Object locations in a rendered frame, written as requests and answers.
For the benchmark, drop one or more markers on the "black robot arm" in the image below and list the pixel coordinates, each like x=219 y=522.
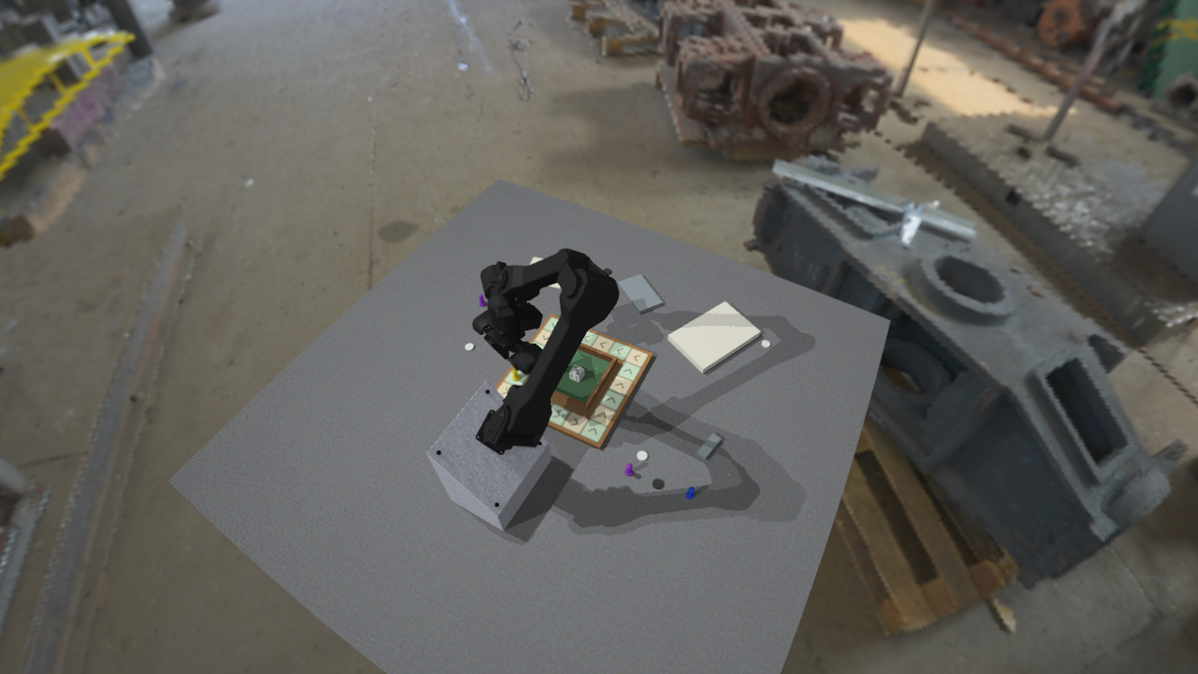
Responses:
x=588 y=296

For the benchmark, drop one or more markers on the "brown wooden board frame with arrow squares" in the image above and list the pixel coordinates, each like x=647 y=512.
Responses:
x=599 y=396

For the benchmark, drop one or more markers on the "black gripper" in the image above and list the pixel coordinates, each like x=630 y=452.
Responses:
x=504 y=339

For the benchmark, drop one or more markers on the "cream flat rectangular block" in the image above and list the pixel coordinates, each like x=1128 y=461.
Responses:
x=713 y=336

